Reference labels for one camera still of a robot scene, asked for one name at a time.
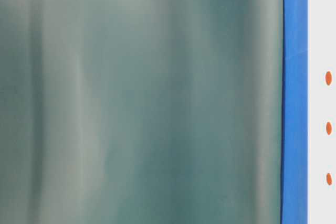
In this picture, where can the blue table cloth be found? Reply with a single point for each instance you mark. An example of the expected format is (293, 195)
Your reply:
(294, 166)

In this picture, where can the grey green curtain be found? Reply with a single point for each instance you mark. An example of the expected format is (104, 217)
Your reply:
(141, 111)

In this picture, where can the large white foam board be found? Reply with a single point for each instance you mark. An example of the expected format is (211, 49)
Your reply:
(321, 111)

